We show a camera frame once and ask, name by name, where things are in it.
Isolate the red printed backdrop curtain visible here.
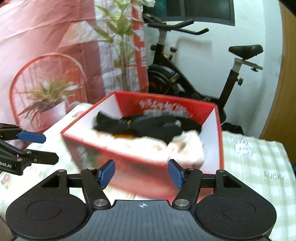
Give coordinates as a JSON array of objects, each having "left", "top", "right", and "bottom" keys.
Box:
[{"left": 1, "top": 1, "right": 148, "bottom": 133}]

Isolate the red strawberry cardboard box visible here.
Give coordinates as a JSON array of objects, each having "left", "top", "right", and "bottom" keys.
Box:
[{"left": 61, "top": 92, "right": 224, "bottom": 200}]

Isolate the checked bunny tablecloth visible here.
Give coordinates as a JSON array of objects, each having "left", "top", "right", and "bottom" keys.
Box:
[{"left": 1, "top": 103, "right": 295, "bottom": 240}]

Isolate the dark window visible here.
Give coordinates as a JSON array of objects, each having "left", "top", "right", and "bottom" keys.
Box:
[{"left": 142, "top": 0, "right": 235, "bottom": 26}]

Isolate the black knit sock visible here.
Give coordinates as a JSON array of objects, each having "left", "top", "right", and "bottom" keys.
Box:
[{"left": 93, "top": 111, "right": 202, "bottom": 144}]

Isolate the white fluffy cloth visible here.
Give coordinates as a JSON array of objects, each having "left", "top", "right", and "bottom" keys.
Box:
[{"left": 89, "top": 131, "right": 205, "bottom": 167}]

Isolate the wooden door panel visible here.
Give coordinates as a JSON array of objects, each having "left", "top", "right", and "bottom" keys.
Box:
[{"left": 260, "top": 1, "right": 295, "bottom": 166}]

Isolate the black exercise bike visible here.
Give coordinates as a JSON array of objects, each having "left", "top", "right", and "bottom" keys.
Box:
[{"left": 142, "top": 12, "right": 265, "bottom": 125}]

